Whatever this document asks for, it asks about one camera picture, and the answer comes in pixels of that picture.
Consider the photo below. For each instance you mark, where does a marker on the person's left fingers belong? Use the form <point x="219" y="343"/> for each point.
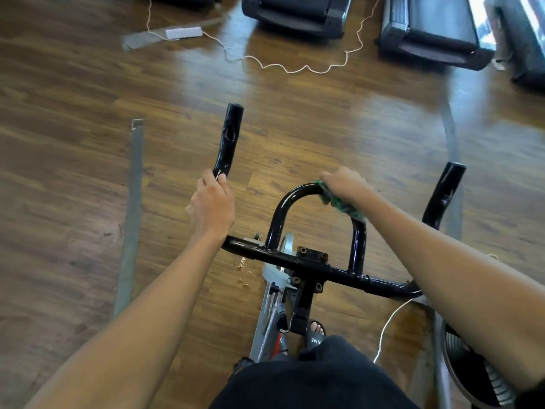
<point x="209" y="179"/>

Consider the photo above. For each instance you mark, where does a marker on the black sandal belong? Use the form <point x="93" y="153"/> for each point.
<point x="242" y="364"/>
<point x="315" y="336"/>

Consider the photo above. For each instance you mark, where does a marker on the white power strip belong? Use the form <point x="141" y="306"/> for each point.
<point x="184" y="33"/>

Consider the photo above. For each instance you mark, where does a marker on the grey exercise bike frame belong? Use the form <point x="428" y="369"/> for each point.
<point x="266" y="310"/>

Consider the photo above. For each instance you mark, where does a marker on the person's left forearm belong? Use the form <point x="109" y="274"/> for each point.
<point x="144" y="323"/>

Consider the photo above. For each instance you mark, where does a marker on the person's left hand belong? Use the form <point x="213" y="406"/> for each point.
<point x="211" y="208"/>

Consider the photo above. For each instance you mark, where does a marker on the brown debris bits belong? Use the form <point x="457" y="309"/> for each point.
<point x="243" y="285"/>

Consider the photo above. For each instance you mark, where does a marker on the black floor fan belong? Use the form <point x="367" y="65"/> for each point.
<point x="472" y="370"/>

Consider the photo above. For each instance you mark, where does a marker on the person's right forearm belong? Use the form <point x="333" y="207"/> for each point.
<point x="460" y="276"/>

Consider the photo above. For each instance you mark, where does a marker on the person's right hand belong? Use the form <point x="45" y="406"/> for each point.
<point x="349" y="186"/>

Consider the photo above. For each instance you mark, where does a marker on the black shorts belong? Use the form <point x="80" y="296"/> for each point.
<point x="315" y="379"/>

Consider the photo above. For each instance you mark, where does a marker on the long grey tape strip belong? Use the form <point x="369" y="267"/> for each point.
<point x="131" y="217"/>

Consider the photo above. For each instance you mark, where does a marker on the person's right fingers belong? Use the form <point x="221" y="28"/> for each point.
<point x="334" y="178"/>

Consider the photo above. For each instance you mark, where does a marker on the green cleaning cloth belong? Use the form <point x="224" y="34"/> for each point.
<point x="340" y="204"/>

